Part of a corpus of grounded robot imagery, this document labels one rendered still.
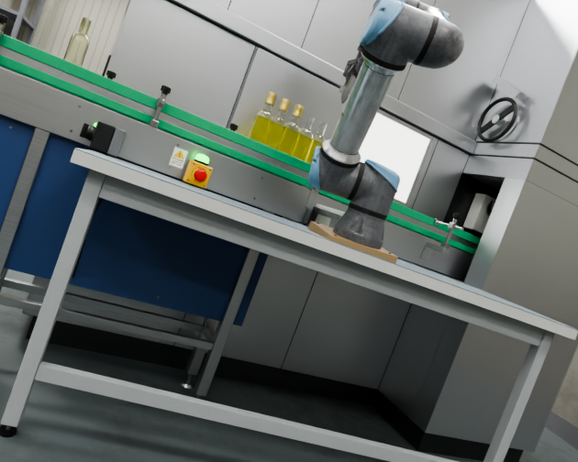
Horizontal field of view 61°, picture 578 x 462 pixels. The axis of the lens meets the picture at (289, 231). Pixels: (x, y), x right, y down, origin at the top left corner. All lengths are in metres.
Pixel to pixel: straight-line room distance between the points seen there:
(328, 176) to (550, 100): 1.24
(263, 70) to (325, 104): 0.29
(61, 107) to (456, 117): 1.69
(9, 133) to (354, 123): 0.97
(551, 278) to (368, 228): 1.25
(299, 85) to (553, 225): 1.25
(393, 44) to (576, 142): 1.37
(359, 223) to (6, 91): 1.05
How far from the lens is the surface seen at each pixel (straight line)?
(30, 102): 1.60
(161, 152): 1.60
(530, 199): 2.28
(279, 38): 2.02
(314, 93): 2.05
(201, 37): 1.96
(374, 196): 1.40
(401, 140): 2.25
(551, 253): 2.44
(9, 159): 1.62
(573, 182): 2.46
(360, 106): 1.29
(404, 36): 1.22
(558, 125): 2.35
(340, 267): 1.40
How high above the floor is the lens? 0.80
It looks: 3 degrees down
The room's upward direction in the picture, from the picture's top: 21 degrees clockwise
